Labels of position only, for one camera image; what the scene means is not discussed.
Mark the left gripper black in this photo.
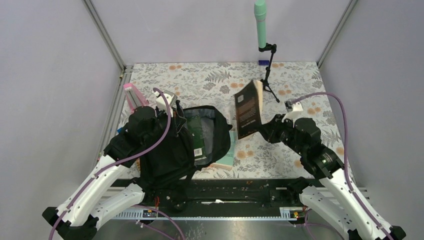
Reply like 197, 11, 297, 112
143, 105, 188, 146

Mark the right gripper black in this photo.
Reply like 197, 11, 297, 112
255, 113, 306, 156

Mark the green gold cover book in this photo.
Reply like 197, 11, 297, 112
186, 115, 206, 161

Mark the black student backpack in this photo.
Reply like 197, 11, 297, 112
134, 105, 233, 189

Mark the dark brown book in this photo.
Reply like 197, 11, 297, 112
234, 80, 263, 140

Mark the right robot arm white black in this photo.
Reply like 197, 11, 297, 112
258, 114, 407, 240

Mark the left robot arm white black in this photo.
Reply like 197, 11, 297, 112
42, 106, 174, 240

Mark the pink metronome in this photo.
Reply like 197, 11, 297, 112
123, 83, 149, 113

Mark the floral table mat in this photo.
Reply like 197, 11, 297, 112
129, 61, 344, 179

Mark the black tripod microphone stand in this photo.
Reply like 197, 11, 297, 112
259, 43, 280, 103

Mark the teal paperback book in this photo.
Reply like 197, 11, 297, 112
210, 131, 237, 170

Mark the small blue block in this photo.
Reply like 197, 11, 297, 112
258, 60, 269, 66

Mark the green microphone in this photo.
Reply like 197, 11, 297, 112
253, 0, 267, 49

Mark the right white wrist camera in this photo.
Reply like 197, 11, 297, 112
283, 101, 304, 120

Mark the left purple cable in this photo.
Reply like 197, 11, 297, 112
47, 87, 186, 240

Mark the purple cable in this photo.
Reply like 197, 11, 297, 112
286, 92, 395, 240
47, 87, 186, 240

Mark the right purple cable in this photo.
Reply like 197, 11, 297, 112
286, 92, 395, 240

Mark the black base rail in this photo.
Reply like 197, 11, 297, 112
140, 178, 315, 221

